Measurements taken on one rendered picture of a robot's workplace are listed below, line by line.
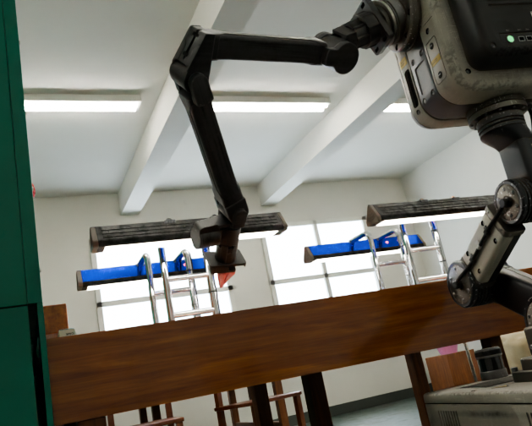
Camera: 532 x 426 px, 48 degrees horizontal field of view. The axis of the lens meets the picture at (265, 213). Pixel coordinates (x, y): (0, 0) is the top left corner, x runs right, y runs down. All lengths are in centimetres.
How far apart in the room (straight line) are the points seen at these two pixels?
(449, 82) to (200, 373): 89
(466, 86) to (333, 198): 684
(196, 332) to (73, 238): 561
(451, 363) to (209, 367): 619
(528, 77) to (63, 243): 602
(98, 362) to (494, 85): 109
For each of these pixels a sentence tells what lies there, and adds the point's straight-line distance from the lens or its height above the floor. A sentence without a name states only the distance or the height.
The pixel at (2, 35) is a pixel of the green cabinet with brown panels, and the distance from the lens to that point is 165.
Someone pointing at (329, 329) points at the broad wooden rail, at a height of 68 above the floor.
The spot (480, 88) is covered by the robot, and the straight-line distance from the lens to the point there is 144.
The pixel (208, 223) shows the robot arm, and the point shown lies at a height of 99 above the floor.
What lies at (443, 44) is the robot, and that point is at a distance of 146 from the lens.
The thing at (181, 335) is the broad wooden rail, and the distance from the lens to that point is 145.
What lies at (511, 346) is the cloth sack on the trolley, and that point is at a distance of 465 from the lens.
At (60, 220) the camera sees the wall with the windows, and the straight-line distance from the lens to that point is 707.
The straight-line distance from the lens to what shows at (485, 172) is 766.
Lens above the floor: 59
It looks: 15 degrees up
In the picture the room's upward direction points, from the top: 11 degrees counter-clockwise
